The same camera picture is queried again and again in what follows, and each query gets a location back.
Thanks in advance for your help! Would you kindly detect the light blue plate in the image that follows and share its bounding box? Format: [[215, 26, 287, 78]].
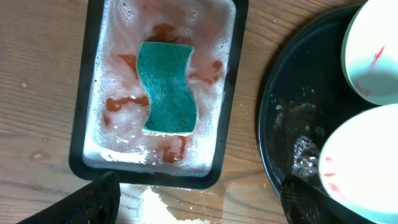
[[318, 104, 397, 223], [341, 0, 397, 105]]

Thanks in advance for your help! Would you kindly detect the green yellow sponge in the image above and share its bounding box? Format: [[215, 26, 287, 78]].
[[136, 42, 197, 134]]

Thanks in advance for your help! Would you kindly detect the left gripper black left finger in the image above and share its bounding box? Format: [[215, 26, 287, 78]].
[[19, 172, 121, 224]]

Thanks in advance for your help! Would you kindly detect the light blue top plate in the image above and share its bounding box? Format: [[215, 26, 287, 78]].
[[341, 0, 397, 105]]

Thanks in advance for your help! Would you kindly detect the black round tray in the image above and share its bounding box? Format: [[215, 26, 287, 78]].
[[256, 4, 398, 224]]

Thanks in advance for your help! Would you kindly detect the black rectangular sponge tray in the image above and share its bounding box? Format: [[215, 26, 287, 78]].
[[68, 0, 249, 189]]

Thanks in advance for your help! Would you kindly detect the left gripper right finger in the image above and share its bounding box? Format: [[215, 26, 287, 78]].
[[280, 174, 373, 224]]

